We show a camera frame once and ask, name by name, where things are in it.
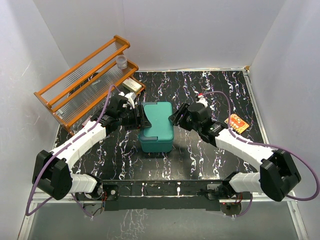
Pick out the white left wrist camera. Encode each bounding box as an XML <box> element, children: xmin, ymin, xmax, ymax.
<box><xmin>119</xmin><ymin>91</ymin><xmax>137</xmax><ymax>108</ymax></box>

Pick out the black front mounting rail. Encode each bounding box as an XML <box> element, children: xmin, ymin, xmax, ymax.
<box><xmin>102</xmin><ymin>180</ymin><xmax>228</xmax><ymax>211</ymax></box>

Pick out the clear plastic cup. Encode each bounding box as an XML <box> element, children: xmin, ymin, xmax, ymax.
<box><xmin>115</xmin><ymin>54</ymin><xmax>128</xmax><ymax>70</ymax></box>

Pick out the orange wooden shelf rack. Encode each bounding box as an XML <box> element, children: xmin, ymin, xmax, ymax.
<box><xmin>34</xmin><ymin>35</ymin><xmax>139</xmax><ymax>135</ymax></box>

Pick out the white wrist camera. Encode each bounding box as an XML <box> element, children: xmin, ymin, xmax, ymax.
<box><xmin>196</xmin><ymin>93</ymin><xmax>208</xmax><ymax>108</ymax></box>
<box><xmin>119</xmin><ymin>91</ymin><xmax>137</xmax><ymax>108</ymax></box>

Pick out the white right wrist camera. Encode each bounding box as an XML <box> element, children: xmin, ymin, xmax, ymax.
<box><xmin>196</xmin><ymin>93</ymin><xmax>208</xmax><ymax>108</ymax></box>

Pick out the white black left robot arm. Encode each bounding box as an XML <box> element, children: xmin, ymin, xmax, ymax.
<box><xmin>32</xmin><ymin>95</ymin><xmax>152</xmax><ymax>200</ymax></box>

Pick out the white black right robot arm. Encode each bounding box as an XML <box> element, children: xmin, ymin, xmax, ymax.
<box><xmin>168</xmin><ymin>103</ymin><xmax>301</xmax><ymax>202</ymax></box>

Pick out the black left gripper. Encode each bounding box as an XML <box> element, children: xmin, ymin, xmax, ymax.
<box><xmin>118</xmin><ymin>105</ymin><xmax>151</xmax><ymax>131</ymax></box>

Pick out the white medicine box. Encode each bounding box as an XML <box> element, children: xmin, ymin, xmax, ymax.
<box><xmin>122</xmin><ymin>77</ymin><xmax>143</xmax><ymax>94</ymax></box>

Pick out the green medicine kit box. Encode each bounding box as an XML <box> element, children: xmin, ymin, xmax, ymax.
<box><xmin>139</xmin><ymin>101</ymin><xmax>174</xmax><ymax>153</ymax></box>

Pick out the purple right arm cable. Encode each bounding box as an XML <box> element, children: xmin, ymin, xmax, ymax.
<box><xmin>202</xmin><ymin>91</ymin><xmax>320</xmax><ymax>218</ymax></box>

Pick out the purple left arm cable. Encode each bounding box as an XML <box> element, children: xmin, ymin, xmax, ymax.
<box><xmin>25</xmin><ymin>84</ymin><xmax>123</xmax><ymax>218</ymax></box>

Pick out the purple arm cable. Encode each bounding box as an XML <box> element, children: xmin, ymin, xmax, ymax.
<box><xmin>25</xmin><ymin>84</ymin><xmax>123</xmax><ymax>218</ymax></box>
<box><xmin>202</xmin><ymin>91</ymin><xmax>320</xmax><ymax>218</ymax></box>

